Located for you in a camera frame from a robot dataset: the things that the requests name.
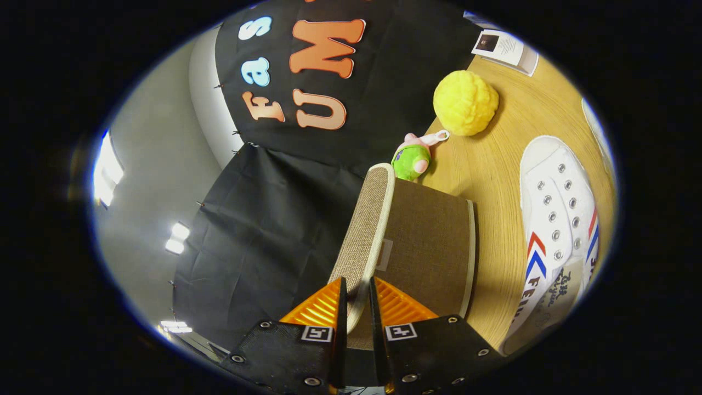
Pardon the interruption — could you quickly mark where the brown fabric storage box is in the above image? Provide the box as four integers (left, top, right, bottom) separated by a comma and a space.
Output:
328, 163, 477, 351

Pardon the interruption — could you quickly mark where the yellow plush ball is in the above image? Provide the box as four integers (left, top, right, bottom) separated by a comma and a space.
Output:
433, 70, 500, 137

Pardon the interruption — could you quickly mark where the white striped canvas shoe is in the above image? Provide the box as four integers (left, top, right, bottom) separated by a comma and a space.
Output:
581, 98, 616, 176
500, 136, 599, 356

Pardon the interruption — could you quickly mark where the black backdrop cloth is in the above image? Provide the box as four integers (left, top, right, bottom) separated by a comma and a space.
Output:
173, 0, 483, 352

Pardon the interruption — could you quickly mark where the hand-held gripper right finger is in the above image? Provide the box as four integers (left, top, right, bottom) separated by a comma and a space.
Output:
369, 276, 505, 395

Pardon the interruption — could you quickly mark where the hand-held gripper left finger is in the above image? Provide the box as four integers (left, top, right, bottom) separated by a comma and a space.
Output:
219, 277, 349, 395

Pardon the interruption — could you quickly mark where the pink and green plush toy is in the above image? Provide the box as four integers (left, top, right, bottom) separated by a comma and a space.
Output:
391, 130, 450, 182

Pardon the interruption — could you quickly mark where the white book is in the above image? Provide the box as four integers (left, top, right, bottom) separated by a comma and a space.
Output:
471, 29, 540, 77

